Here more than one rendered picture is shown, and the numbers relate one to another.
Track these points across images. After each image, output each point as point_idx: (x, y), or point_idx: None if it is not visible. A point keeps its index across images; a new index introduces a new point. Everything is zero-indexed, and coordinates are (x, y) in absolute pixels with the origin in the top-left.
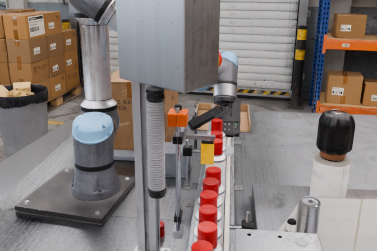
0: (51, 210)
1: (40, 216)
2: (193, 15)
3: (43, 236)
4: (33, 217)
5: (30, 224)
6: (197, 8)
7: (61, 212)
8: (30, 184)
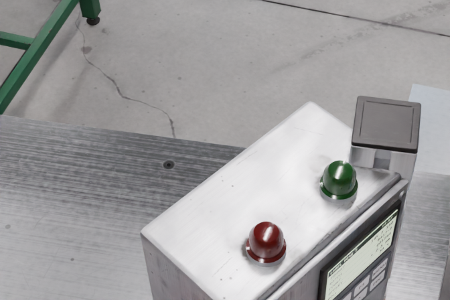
0: (449, 270)
1: (446, 258)
2: (164, 297)
3: (391, 276)
4: (447, 247)
5: (422, 249)
6: (173, 298)
7: (445, 286)
8: None
